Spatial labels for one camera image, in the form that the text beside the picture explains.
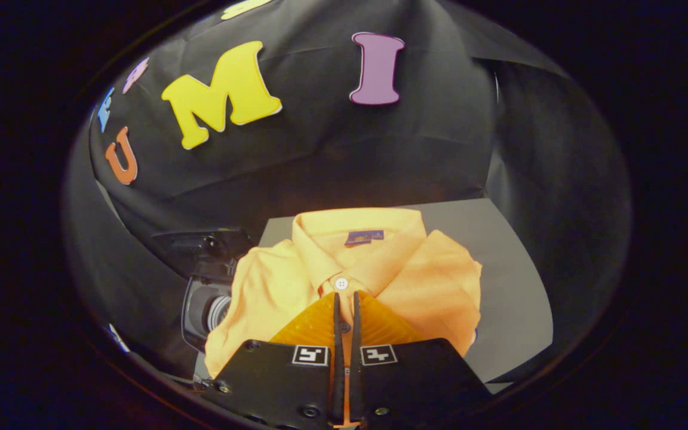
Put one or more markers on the grey cabinet with dark top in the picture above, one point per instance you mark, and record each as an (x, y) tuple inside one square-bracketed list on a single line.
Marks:
[(511, 286)]

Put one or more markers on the orange polo shirt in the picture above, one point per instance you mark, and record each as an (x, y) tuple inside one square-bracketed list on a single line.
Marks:
[(272, 286)]

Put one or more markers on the black backdrop cloth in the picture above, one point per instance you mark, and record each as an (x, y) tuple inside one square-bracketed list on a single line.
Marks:
[(320, 167)]

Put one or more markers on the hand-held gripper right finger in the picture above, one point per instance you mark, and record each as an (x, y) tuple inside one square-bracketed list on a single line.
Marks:
[(356, 334)]

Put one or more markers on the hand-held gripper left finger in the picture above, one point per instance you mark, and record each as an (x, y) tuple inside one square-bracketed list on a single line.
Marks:
[(337, 334)]

